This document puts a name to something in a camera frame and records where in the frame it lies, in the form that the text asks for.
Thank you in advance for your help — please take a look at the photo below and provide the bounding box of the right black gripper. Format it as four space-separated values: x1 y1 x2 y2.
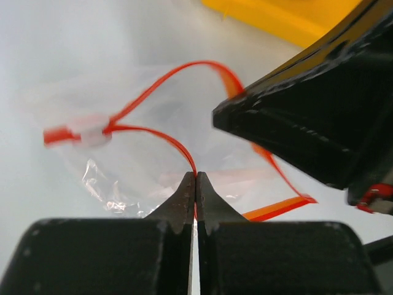
212 1 392 214

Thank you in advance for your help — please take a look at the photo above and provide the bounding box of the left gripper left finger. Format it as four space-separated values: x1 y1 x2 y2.
1 172 196 294

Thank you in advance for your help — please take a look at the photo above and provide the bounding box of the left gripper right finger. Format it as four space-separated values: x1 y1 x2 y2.
195 172 383 294

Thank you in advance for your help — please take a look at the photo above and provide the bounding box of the clear zip top bag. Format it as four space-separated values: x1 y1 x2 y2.
18 60 319 222

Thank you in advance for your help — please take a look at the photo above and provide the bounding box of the yellow plastic tray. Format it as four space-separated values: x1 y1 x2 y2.
202 0 360 48

